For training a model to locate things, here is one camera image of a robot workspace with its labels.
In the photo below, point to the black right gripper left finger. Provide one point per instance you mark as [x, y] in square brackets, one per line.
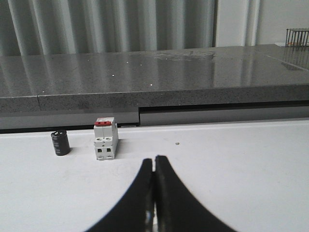
[134, 212]

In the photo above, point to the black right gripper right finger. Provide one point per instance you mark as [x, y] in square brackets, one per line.
[177, 209]

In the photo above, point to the black cylindrical capacitor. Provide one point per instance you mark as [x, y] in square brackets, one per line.
[60, 142]

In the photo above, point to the grey stone countertop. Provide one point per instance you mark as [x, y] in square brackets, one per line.
[221, 84]

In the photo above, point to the grey pleated curtain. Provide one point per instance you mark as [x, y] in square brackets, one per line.
[43, 27]

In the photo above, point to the white circuit breaker red switch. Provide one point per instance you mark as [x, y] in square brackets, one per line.
[106, 138]

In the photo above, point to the metal wire rack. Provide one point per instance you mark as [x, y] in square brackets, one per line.
[297, 37]

